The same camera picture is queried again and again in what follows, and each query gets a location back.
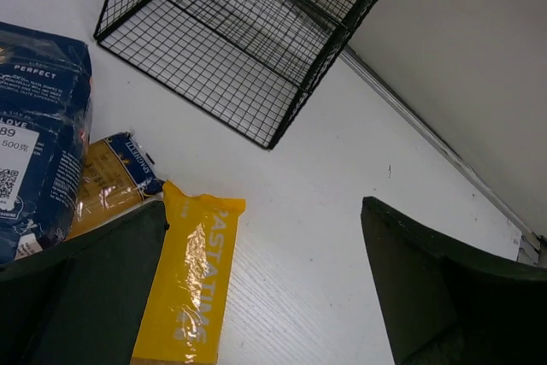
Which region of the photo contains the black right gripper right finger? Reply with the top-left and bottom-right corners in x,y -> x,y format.
361,197 -> 546,364

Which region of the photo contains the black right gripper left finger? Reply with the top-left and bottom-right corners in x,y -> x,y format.
1,200 -> 168,364

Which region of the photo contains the yellow spaghetti bag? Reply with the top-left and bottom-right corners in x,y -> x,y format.
131,181 -> 246,364

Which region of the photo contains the blue-ended spaghetti bag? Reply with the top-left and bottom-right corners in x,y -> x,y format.
67,132 -> 163,239

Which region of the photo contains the blue Barilla pasta box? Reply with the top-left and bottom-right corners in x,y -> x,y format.
1,23 -> 92,263

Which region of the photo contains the aluminium table edge rail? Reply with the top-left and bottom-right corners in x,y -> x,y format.
341,46 -> 546,268

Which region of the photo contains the black wire mesh shelf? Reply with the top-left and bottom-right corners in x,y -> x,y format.
93,0 -> 378,150

